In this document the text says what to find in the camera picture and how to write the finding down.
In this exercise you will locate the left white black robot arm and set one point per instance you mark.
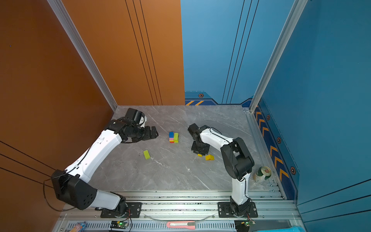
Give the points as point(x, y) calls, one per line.
point(71, 185)

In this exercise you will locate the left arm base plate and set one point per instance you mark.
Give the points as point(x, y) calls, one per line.
point(133, 210)

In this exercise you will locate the colourful snack wrapper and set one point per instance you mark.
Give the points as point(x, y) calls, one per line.
point(79, 227)

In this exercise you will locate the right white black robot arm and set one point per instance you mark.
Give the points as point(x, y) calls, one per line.
point(238, 163)

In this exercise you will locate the yellow wedge block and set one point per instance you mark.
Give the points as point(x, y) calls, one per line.
point(209, 157)

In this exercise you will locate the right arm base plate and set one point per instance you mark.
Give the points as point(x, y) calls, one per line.
point(225, 211)

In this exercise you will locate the green block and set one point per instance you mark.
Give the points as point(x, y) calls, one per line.
point(176, 137)
point(146, 154)

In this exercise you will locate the pink utility knife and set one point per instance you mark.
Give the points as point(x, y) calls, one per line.
point(190, 225)

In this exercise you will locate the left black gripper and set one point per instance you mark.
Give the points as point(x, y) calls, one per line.
point(148, 135)

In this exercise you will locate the right small circuit board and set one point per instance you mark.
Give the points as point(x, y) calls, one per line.
point(248, 223)

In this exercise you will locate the green circuit board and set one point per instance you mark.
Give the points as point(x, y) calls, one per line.
point(119, 225)

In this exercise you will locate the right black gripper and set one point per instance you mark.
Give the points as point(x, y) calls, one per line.
point(204, 152)

